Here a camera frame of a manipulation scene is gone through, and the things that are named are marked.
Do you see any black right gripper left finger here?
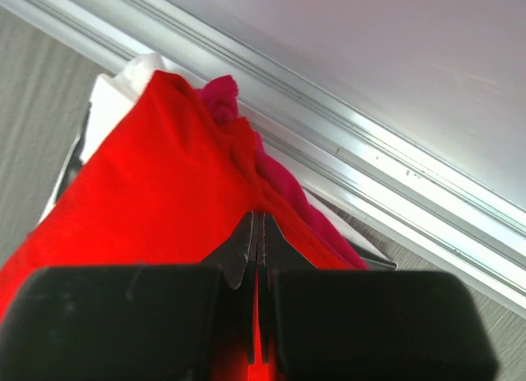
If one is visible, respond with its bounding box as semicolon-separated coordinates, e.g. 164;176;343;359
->
1;213;259;380

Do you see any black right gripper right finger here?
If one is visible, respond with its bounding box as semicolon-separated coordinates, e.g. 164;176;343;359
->
257;214;499;380

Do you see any red t-shirt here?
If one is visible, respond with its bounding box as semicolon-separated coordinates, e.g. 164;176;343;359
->
0;69;354;381

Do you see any folded pink t-shirt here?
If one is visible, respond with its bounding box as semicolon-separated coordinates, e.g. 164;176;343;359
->
307;191;398;273

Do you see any folded black patterned t-shirt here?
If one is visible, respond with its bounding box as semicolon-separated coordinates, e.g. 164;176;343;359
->
52;103;91;204

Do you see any folded magenta t-shirt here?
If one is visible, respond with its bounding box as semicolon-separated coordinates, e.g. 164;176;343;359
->
196;76;367;269

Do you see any folded white t-shirt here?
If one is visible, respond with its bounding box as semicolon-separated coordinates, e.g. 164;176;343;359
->
35;52;172;228

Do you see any aluminium side rail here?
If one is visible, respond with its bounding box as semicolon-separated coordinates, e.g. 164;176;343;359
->
1;0;525;314

